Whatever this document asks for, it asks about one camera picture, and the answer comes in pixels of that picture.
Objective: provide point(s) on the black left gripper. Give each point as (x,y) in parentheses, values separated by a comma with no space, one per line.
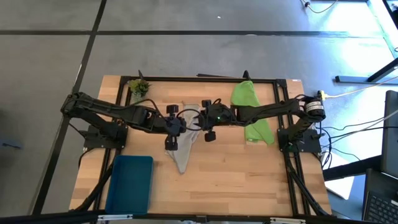
(174,126)

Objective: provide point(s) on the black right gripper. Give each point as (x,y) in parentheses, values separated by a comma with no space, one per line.
(217,117)

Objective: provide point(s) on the grey waffle towel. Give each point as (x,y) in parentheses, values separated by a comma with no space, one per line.
(186,155)

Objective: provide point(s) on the green microfiber towel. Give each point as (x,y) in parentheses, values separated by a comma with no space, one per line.
(245,93)

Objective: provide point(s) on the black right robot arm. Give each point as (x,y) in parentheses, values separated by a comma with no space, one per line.
(267,110)

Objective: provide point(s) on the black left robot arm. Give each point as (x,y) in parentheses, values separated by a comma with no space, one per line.
(109,107)

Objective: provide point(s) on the teal plastic basket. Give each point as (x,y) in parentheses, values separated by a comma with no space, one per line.
(129,186)

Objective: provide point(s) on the small potted artificial plant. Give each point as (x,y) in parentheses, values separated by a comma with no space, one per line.
(139,87)

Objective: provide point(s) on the black table clamp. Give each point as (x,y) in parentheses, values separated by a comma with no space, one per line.
(246,74)
(140,74)

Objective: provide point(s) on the yellow power plug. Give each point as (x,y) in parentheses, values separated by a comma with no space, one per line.
(321,95)

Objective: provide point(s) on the white paper sheet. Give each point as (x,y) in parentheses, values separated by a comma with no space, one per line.
(342,186)

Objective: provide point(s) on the black floor beam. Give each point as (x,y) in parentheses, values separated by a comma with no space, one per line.
(351,169)

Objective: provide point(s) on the black desk foot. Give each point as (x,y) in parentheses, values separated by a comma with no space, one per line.
(357,79)

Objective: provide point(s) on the dark monitor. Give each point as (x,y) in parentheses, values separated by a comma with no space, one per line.
(390,133)

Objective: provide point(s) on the black laptop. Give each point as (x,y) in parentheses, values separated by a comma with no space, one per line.
(382,205)

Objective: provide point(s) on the black aluminium table frame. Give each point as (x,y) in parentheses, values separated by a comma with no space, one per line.
(174,80)

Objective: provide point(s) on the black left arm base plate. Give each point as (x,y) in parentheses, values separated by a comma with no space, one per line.
(93,141)

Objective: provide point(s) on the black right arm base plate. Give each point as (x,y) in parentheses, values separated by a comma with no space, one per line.
(311,144)

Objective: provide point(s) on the silver aluminium bracket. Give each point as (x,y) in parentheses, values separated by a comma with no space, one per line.
(287,220)
(115,217)

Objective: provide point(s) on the black front rail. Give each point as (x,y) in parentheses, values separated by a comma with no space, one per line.
(46,217)

